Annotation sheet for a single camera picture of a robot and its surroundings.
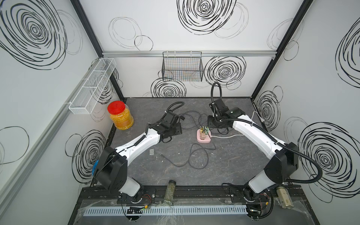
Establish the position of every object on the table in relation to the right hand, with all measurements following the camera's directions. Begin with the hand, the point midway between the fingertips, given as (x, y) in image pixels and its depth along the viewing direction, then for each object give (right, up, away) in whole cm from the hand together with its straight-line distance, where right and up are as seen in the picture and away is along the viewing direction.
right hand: (211, 123), depth 83 cm
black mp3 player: (-17, +2, +25) cm, 30 cm away
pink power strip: (0, -12, +11) cm, 16 cm away
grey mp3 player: (-37, -19, +6) cm, 42 cm away
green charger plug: (-1, -6, +11) cm, 12 cm away
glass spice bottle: (-24, -35, -11) cm, 43 cm away
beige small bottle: (+35, -36, -13) cm, 52 cm away
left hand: (-20, -4, +3) cm, 20 cm away
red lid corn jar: (-58, +5, +9) cm, 59 cm away
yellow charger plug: (-5, -5, +9) cm, 11 cm away
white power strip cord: (+14, -10, +13) cm, 21 cm away
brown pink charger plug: (-4, -10, +9) cm, 13 cm away
